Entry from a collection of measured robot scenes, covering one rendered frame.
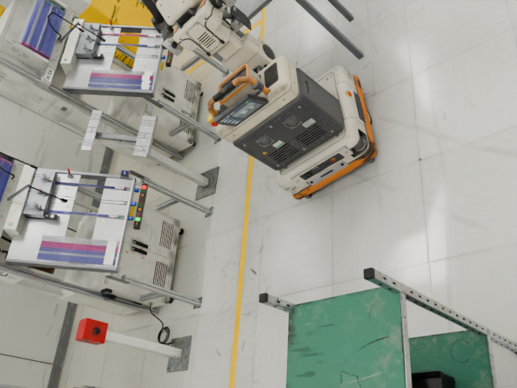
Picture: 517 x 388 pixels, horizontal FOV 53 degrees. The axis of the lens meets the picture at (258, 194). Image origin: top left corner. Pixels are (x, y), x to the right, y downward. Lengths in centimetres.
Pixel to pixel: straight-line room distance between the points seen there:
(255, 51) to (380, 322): 187
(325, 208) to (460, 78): 108
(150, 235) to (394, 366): 283
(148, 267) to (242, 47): 185
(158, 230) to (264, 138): 151
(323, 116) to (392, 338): 159
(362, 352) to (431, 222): 130
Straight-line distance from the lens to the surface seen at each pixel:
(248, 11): 347
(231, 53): 307
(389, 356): 163
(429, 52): 343
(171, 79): 488
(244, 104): 270
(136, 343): 371
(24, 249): 375
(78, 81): 445
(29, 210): 379
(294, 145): 308
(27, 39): 444
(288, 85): 275
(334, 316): 177
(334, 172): 320
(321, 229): 326
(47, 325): 544
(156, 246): 414
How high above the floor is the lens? 231
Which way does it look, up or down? 37 degrees down
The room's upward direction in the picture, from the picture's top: 61 degrees counter-clockwise
